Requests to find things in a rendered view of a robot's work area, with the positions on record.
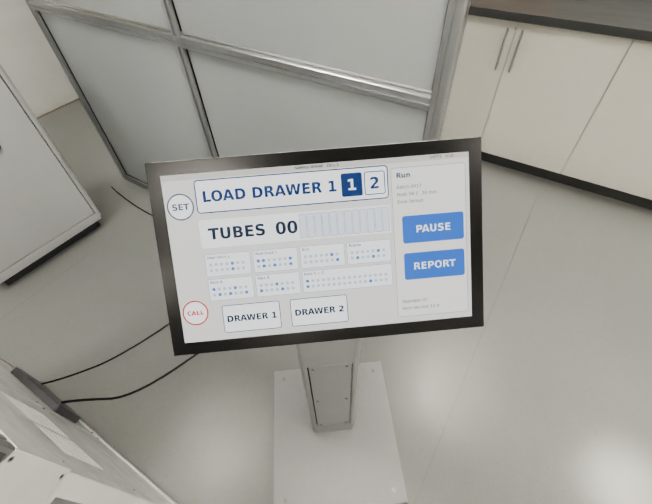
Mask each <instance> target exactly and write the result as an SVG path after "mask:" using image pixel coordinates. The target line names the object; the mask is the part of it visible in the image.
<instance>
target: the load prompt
mask: <svg viewBox="0 0 652 504"><path fill-rule="evenodd" d="M193 186H194V193H195V201H196V208H197V214H207V213H219V212H231V211H243V210H255V209H267V208H279V207H291V206H303V205H315V204H327V203H339V202H351V201H363V200H375V199H387V198H389V181H388V165H376V166H363V167H351V168H338V169H326V170H314V171H301V172H289V173H276V174H264V175H251V176H239V177H227V178H214V179H202V180H193Z"/></svg>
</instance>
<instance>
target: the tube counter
mask: <svg viewBox="0 0 652 504"><path fill-rule="evenodd" d="M273 225H274V235H275V242H286V241H298V240H309V239H321V238H332V237H344V236H355V235H367V234H379V233H390V232H391V218H390V205H380V206H368V207H356V208H345V209H333V210H321V211H309V212H297V213H285V214H273Z"/></svg>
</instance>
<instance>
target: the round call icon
mask: <svg viewBox="0 0 652 504"><path fill-rule="evenodd" d="M180 306H181V312H182V319H183V326H184V327H193V326H204V325H211V321H210V313H209V306H208V299H198V300H187V301H180Z"/></svg>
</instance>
